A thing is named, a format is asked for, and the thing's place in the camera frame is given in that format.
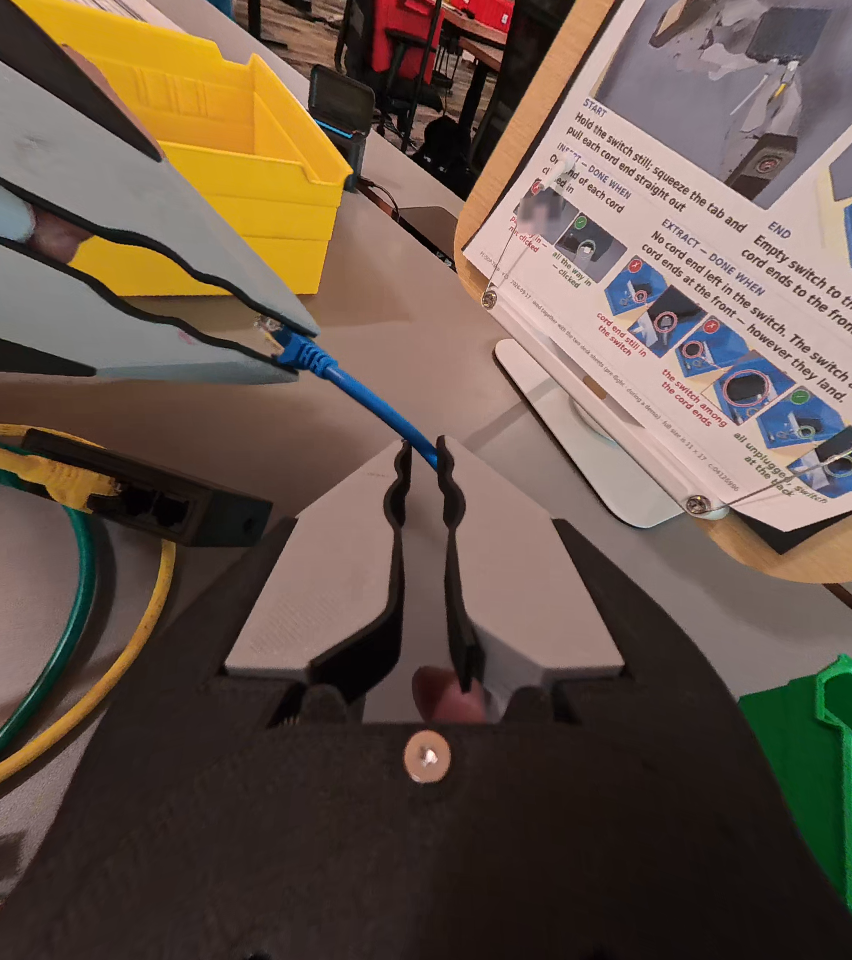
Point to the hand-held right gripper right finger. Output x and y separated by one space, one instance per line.
531 600

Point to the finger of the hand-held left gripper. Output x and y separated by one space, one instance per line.
58 322
96 172

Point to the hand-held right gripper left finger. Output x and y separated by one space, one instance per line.
313 592

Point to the black network switch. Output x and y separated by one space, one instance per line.
208 510

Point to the yellow plastic bin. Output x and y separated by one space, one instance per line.
246 165

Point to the green plastic bin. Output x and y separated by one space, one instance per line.
808 750

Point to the person's left hand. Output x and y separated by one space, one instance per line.
58 232

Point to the person's right hand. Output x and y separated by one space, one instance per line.
448 697

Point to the white display stand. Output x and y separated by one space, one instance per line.
605 450

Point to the small black device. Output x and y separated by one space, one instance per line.
339 105

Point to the instruction sheet on stand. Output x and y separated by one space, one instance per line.
808 547

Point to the red office chair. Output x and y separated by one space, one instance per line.
407 37

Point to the red storage bin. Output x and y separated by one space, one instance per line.
489 19

